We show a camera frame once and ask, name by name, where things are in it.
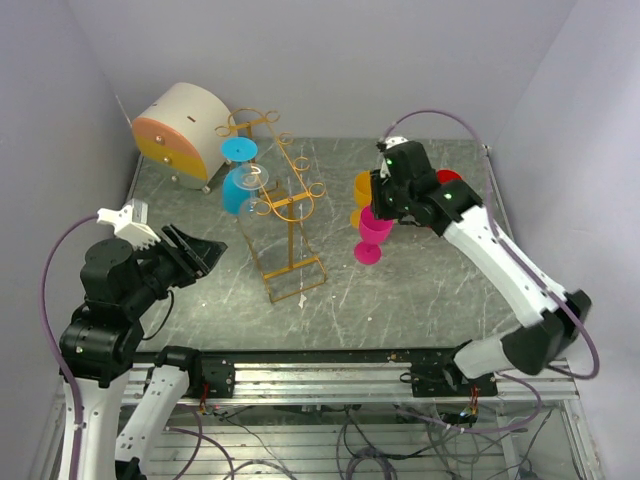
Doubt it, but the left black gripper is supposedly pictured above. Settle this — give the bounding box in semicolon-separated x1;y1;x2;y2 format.
123;219;226;314

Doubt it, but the orange plastic wine glass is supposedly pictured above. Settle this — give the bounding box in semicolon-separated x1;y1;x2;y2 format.
350;171;372;228

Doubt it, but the pink plastic wine glass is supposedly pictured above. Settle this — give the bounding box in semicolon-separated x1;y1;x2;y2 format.
353;206;394;265

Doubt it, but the red plastic wine glass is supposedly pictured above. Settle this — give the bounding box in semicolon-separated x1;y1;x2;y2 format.
436;169;462;184

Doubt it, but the clear wine glass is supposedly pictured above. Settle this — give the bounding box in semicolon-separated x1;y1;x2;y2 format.
233;161;271;237

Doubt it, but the blue plastic wine glass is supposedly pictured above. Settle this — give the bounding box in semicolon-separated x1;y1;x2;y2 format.
220;137;258;215

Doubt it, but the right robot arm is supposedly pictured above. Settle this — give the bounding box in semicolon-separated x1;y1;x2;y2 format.
370;136;592;396

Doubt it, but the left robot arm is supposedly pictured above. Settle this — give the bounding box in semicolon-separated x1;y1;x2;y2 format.
58;225;227;479

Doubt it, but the white semicircular drawer box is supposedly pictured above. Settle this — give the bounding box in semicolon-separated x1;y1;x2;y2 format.
132;82;235;193

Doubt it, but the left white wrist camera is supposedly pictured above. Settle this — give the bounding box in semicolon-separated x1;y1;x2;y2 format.
97;198;161;250

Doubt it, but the gold wire glass rack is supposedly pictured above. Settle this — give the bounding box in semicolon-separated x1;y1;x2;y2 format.
221;107;328;303

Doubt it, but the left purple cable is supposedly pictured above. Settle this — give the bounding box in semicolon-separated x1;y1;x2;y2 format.
39;215;101;480

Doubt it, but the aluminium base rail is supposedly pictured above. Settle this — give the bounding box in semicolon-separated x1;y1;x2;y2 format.
122;349;579;406

